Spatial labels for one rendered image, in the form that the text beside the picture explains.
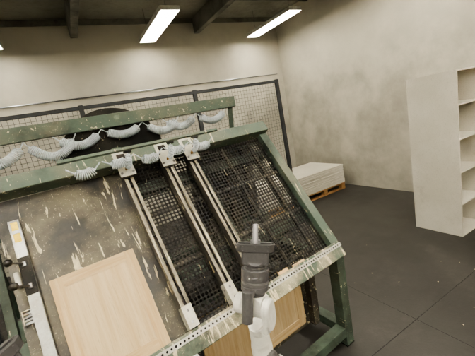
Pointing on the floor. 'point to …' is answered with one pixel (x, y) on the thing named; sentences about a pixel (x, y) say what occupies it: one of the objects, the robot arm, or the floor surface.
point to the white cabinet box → (443, 150)
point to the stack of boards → (319, 178)
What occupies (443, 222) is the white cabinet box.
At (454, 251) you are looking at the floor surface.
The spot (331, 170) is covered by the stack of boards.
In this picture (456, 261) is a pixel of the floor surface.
